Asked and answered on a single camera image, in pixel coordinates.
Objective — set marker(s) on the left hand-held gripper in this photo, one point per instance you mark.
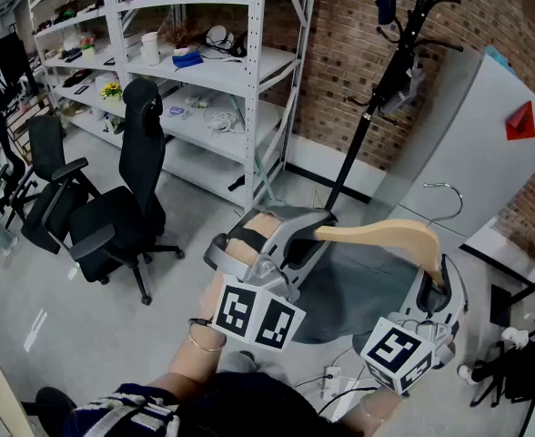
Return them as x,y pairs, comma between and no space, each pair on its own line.
267,285

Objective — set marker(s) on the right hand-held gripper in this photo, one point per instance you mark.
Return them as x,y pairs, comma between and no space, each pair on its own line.
404,353

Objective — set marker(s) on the wooden hanger with metal hook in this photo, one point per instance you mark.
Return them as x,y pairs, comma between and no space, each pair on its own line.
395,235

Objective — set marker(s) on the dark grey garment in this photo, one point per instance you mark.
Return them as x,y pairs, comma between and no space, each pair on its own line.
358,294

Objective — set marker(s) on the black coat rack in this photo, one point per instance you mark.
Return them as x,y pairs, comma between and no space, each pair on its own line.
363,125

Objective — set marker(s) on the person's left forearm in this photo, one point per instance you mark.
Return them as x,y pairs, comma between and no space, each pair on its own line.
199,358

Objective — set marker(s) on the person's right forearm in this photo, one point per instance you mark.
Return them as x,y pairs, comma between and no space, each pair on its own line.
376,410

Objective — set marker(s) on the person's left hand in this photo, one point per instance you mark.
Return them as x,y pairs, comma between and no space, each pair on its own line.
263,226

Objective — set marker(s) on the black floor mat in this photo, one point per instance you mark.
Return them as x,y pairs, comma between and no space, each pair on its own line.
501,305

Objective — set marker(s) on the white power strip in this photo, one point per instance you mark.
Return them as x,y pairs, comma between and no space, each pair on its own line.
330,383

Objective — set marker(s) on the grey metal cabinet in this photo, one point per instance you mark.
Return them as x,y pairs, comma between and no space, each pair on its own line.
467,153

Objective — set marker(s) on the gold bangle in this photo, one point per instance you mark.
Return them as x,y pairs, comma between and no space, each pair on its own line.
208,346

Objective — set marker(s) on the white metal shelving unit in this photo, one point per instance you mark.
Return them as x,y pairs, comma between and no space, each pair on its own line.
254,84
53,64

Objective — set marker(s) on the black high-back office chair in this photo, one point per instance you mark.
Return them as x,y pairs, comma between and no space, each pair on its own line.
135,189

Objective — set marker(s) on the red diamond sticker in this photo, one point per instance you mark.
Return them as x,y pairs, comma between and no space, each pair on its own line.
521,123

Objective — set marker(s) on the grey bag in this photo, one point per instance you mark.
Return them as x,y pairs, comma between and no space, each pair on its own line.
406,89

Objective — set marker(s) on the person's striped dark sweater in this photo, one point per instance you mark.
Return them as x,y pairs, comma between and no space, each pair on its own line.
204,408

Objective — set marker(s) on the blue cloth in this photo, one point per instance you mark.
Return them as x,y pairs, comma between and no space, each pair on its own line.
187,59

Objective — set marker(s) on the white headset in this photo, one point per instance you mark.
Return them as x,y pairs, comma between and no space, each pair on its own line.
217,37

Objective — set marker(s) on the dried potted plant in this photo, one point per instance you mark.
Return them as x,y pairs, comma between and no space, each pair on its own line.
181,37

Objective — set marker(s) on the yellow flower pot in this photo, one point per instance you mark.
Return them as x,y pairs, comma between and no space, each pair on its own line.
112,91

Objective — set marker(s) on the white tall jar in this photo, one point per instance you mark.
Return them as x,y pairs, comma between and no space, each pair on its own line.
150,48

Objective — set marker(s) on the black mesh office chair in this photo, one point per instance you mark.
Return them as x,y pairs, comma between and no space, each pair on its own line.
49,185

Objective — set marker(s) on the colourful toy figure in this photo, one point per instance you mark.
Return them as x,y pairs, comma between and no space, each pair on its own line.
87,47

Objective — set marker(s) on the person's black shoe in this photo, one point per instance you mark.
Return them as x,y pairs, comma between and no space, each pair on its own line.
53,403

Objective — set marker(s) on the black monitor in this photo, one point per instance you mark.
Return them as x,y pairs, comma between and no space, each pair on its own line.
13,62

